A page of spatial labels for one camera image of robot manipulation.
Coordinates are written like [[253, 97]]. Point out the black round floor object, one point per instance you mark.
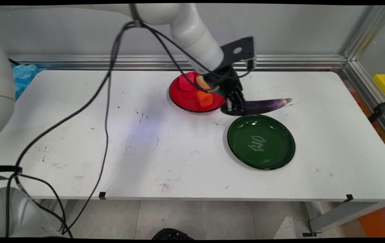
[[172, 234]]

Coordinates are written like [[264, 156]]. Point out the grey table leg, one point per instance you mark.
[[341, 214]]

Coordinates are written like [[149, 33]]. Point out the black tape marker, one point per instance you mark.
[[102, 195], [349, 197]]

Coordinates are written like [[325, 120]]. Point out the red orange floor padding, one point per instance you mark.
[[373, 125]]

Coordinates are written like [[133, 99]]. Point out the red pepper piece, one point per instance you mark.
[[186, 82]]

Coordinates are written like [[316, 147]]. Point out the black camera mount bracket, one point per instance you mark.
[[238, 50]]

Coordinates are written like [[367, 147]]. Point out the long aluminium frame rail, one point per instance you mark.
[[297, 62]]

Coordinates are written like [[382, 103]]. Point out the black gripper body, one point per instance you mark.
[[224, 81]]

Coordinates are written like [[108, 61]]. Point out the green plate with white print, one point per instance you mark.
[[263, 145]]

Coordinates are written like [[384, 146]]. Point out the blue bubble wrap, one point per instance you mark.
[[23, 79]]

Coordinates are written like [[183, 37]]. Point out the angled aluminium frame rail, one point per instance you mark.
[[368, 67]]

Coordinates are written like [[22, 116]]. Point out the purple eggplant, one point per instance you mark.
[[266, 105]]

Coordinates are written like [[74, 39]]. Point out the red plate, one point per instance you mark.
[[185, 99]]

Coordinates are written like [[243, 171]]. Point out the orange carrot piece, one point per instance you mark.
[[204, 98]]

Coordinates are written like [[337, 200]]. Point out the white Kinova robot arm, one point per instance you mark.
[[192, 33]]

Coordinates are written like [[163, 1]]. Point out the beige potato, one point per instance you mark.
[[200, 82]]

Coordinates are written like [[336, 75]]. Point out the black stand clamp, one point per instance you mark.
[[383, 107]]

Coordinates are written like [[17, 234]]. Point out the orange box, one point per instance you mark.
[[381, 221]]

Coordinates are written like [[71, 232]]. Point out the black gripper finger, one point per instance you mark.
[[241, 101], [229, 105]]

